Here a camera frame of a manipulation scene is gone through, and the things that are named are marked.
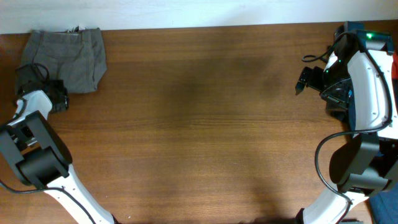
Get navy blue garment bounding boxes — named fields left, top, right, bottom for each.
left=348, top=92, right=397, bottom=224

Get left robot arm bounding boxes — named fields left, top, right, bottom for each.
left=1, top=80, right=117, bottom=223

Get red garment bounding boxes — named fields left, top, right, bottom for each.
left=391, top=52, right=398, bottom=80

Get grey shorts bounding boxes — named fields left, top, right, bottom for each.
left=20, top=28, right=107, bottom=93

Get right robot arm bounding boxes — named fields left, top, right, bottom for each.
left=295, top=22, right=397, bottom=223

